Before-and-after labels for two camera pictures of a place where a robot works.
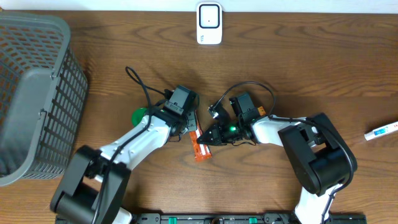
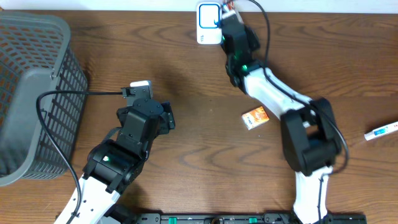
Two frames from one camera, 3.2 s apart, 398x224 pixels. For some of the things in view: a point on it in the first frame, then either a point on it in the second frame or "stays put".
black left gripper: (192, 119) -> (166, 118)
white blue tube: (381, 131) stays put
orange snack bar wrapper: (201, 151) -> (229, 8)
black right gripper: (216, 129) -> (254, 43)
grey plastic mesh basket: (43, 92) stays put
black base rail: (238, 219) stays put
